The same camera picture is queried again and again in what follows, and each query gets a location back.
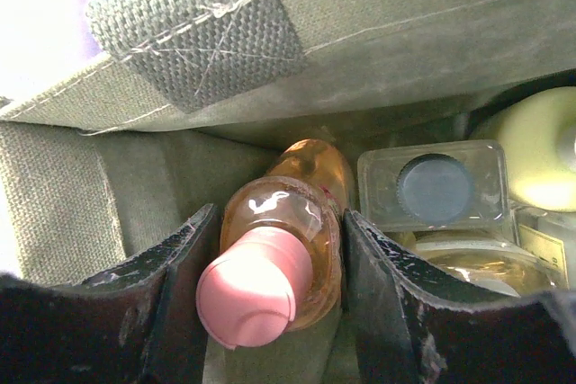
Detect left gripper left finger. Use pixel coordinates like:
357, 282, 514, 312
1, 204, 220, 383

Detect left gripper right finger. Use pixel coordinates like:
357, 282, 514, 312
343, 210, 575, 383

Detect amber pump soap bottle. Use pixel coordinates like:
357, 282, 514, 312
387, 230, 566, 297

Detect orange bottle pink cap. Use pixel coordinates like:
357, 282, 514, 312
196, 138, 355, 349

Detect clear bottle black label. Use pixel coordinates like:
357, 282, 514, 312
357, 139, 509, 232

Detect yellow-green lotion bottle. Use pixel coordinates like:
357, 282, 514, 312
471, 86, 575, 212

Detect clear bottle yellow label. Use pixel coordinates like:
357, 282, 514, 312
513, 206, 575, 290

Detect green canvas bag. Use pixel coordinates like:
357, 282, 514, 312
1, 0, 575, 383

